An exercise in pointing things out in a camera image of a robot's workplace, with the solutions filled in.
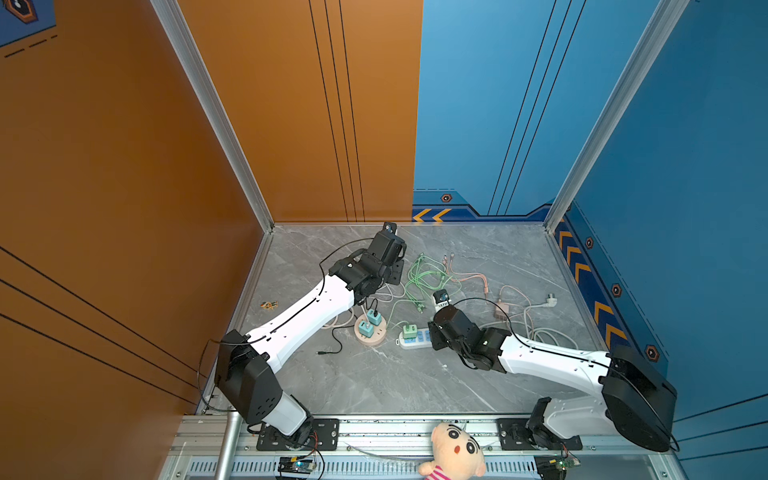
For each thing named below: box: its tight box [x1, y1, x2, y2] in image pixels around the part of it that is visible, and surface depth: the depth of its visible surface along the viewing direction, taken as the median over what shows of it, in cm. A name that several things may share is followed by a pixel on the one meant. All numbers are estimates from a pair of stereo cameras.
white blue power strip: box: [396, 328, 433, 349], surface depth 88 cm
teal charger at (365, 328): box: [358, 320, 375, 338], surface depth 87 cm
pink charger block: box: [493, 302, 509, 319], surface depth 96 cm
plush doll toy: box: [418, 423, 486, 480], surface depth 66 cm
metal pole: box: [214, 406, 244, 480], surface depth 71 cm
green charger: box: [403, 324, 418, 339], surface depth 86 cm
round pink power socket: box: [354, 314, 387, 346], surface depth 90 cm
